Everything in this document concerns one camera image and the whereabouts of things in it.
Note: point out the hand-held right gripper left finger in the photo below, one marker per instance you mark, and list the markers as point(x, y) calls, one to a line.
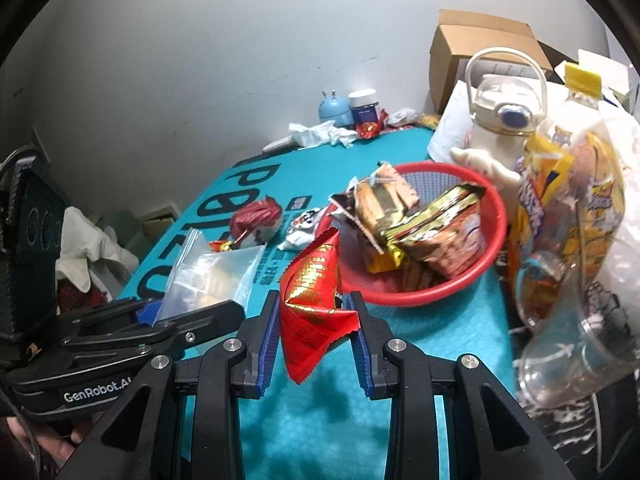
point(267, 355)

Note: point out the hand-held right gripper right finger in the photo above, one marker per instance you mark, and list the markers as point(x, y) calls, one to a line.
point(361, 360)

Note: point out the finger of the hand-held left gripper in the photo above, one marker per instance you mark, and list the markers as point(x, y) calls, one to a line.
point(200, 327)
point(146, 312)

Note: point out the clear zip bag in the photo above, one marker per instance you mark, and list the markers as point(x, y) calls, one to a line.
point(215, 270)

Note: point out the small red snack packet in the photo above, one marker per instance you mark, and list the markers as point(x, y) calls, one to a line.
point(310, 310)

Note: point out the red mesh plastic basket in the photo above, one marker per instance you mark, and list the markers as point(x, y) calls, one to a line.
point(425, 292)

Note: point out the dark red snack bag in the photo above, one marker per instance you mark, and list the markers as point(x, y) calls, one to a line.
point(255, 215)

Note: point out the white snack packet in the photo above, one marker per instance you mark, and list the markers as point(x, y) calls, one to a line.
point(300, 227)

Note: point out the cartoon print snack packet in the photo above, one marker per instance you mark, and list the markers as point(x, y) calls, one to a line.
point(445, 235)

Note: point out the biscuit picture snack packet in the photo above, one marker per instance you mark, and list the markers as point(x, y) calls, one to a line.
point(377, 205)

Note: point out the person's left hand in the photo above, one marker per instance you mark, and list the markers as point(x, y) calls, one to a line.
point(50, 445)

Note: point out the red checked cloth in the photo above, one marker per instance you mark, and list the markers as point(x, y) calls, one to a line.
point(75, 292)

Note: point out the teal printed mat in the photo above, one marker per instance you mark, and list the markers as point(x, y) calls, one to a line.
point(310, 435)

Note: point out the white cloth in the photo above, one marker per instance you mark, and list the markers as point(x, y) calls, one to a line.
point(85, 240)

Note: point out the white floor box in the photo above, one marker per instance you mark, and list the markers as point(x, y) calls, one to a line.
point(160, 217)

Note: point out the flat white box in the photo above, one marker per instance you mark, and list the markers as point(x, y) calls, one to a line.
point(277, 145)

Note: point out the large crumpled white tissue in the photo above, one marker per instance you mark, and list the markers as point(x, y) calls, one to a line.
point(312, 135)

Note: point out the small crumpled white tissue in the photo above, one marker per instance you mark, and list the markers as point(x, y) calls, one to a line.
point(345, 137)

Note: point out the black white printed bag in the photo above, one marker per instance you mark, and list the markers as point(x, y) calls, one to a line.
point(575, 425)

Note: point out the red foil wrapper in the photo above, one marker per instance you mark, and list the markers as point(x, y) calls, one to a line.
point(370, 127)

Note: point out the crumpled white wrapper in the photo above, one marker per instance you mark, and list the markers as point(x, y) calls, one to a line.
point(401, 116)

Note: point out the yellow label plastic bottle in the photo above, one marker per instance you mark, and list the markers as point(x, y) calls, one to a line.
point(565, 220)

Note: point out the yellow snack pack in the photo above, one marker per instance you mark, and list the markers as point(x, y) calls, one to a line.
point(429, 121)

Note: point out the white paper towel roll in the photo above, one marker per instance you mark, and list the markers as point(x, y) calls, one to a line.
point(450, 125)

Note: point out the blue round gadget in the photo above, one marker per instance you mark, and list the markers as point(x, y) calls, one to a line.
point(334, 110)

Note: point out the dark blue jar white lid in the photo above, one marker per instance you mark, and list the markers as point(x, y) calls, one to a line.
point(363, 107)

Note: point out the white plastic bag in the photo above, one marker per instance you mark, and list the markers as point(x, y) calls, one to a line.
point(625, 210)

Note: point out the cardboard box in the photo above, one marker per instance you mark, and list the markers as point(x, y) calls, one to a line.
point(480, 50)

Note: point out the white carton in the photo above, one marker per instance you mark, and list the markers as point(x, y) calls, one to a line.
point(605, 70)

